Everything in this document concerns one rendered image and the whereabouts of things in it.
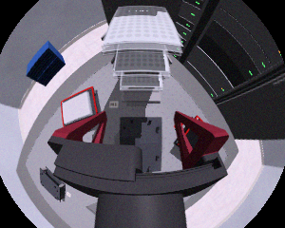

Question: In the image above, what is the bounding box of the grey plate rack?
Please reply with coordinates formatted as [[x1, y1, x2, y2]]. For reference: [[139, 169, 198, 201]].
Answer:
[[102, 0, 182, 102]]

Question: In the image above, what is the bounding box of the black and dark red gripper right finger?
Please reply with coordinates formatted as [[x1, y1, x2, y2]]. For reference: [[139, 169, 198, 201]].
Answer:
[[174, 111, 229, 170]]

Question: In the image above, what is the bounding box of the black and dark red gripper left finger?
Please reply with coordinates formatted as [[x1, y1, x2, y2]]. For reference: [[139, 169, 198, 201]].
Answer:
[[52, 111, 107, 143]]

